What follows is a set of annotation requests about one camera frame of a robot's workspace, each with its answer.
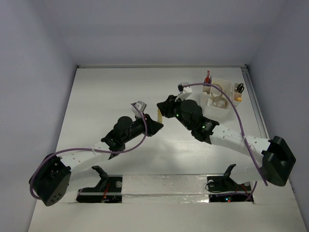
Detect beige masking tape roll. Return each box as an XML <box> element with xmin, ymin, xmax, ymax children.
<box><xmin>213</xmin><ymin>83</ymin><xmax>223</xmax><ymax>96</ymax></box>

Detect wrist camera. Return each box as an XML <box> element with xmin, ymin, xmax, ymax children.
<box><xmin>176</xmin><ymin>83</ymin><xmax>192</xmax><ymax>101</ymax></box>
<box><xmin>131</xmin><ymin>101</ymin><xmax>147</xmax><ymax>114</ymax></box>

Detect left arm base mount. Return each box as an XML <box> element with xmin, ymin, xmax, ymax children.
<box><xmin>76</xmin><ymin>166</ymin><xmax>123</xmax><ymax>203</ymax></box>

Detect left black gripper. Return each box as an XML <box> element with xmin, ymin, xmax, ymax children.
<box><xmin>122</xmin><ymin>112</ymin><xmax>162</xmax><ymax>143</ymax></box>

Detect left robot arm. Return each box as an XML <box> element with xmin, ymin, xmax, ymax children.
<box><xmin>29</xmin><ymin>114</ymin><xmax>164</xmax><ymax>206</ymax></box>

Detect white perforated organizer basket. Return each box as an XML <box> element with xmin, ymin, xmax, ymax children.
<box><xmin>200</xmin><ymin>77</ymin><xmax>244</xmax><ymax>119</ymax></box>

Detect clear tape roll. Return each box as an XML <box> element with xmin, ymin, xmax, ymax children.
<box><xmin>212</xmin><ymin>96</ymin><xmax>228</xmax><ymax>109</ymax></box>

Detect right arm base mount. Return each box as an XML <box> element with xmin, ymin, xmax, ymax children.
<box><xmin>205</xmin><ymin>164</ymin><xmax>253</xmax><ymax>203</ymax></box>

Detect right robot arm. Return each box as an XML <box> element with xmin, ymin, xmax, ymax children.
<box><xmin>157</xmin><ymin>95</ymin><xmax>296</xmax><ymax>189</ymax></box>

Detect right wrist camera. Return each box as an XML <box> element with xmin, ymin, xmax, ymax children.
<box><xmin>176</xmin><ymin>83</ymin><xmax>192</xmax><ymax>101</ymax></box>

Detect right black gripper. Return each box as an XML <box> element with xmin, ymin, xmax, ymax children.
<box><xmin>156</xmin><ymin>94</ymin><xmax>193</xmax><ymax>131</ymax></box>

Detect black handled scissors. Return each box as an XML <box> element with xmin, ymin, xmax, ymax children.
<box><xmin>235</xmin><ymin>83</ymin><xmax>244</xmax><ymax>94</ymax></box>

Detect red gel pen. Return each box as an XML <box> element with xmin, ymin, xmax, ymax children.
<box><xmin>204</xmin><ymin>70</ymin><xmax>211</xmax><ymax>84</ymax></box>

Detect yellow highlighter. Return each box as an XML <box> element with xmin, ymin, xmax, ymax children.
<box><xmin>157</xmin><ymin>109</ymin><xmax>163</xmax><ymax>124</ymax></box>

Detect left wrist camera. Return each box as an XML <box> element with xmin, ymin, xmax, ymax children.
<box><xmin>131</xmin><ymin>101</ymin><xmax>147</xmax><ymax>114</ymax></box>

